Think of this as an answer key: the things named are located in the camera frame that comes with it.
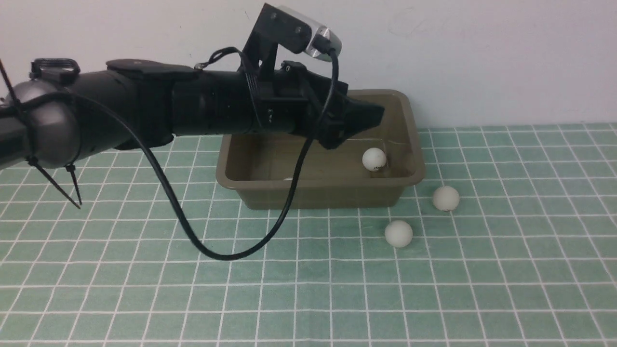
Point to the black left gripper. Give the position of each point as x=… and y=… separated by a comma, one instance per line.
x=296, y=101

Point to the white table-tennis ball with logo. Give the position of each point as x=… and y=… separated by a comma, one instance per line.
x=374, y=159

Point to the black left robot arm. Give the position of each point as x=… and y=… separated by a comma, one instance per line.
x=62, y=115

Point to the olive plastic bin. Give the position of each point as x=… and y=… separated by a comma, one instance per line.
x=254, y=165

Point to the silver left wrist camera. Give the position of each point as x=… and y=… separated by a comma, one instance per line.
x=282, y=26

